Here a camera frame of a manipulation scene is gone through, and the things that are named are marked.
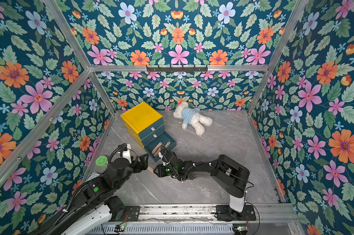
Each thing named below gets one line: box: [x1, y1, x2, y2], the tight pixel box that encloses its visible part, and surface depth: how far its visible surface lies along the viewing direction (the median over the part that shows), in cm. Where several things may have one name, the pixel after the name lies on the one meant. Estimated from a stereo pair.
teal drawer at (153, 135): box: [141, 123, 166, 147], surface depth 92 cm
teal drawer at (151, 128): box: [137, 116, 165, 141], surface depth 88 cm
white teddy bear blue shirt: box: [173, 101, 213, 136], surface depth 110 cm
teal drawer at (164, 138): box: [144, 130, 177, 163], surface depth 100 cm
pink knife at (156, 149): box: [151, 141, 163, 157], surface depth 98 cm
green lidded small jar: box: [95, 155, 109, 170], surface depth 90 cm
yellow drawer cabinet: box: [120, 101, 166, 149], surface depth 89 cm
